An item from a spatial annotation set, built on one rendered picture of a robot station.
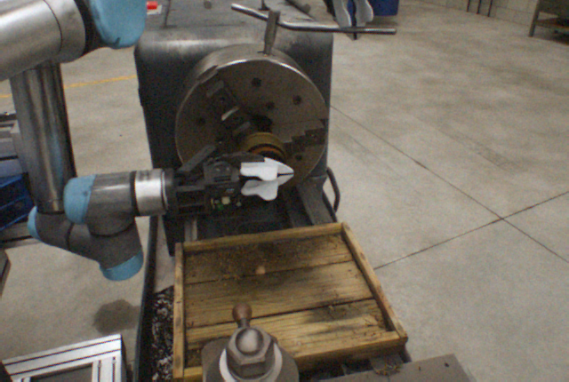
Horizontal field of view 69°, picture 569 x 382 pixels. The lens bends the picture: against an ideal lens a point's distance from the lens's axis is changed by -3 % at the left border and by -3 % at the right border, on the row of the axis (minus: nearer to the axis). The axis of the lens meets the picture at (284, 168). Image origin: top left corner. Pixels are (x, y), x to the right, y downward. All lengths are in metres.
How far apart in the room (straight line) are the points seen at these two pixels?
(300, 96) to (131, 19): 0.37
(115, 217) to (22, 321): 1.52
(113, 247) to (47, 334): 1.37
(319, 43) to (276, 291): 0.55
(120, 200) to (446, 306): 1.64
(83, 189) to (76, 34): 0.24
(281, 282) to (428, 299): 1.33
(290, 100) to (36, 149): 0.46
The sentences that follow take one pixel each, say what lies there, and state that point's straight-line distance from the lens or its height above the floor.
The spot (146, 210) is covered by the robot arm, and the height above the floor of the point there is 1.07.
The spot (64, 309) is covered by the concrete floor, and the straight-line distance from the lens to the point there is 2.15.
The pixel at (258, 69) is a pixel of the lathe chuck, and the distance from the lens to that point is 0.81.
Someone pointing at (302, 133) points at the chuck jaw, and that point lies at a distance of 0.82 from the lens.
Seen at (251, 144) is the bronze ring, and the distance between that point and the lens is 0.75.
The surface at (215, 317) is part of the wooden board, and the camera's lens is 0.76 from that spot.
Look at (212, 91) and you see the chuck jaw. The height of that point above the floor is 1.19.
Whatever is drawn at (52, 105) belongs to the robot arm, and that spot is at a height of 1.22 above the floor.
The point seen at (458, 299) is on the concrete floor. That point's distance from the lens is 2.11.
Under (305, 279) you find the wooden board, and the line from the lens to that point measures 0.81.
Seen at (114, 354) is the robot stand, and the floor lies 0.23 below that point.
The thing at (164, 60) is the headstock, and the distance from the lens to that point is 0.96.
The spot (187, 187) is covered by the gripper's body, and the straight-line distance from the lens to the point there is 0.68.
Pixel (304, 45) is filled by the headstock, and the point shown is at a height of 1.22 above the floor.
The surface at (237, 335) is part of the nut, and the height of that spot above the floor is 1.18.
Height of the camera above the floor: 1.46
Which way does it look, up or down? 31 degrees down
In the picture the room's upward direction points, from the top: straight up
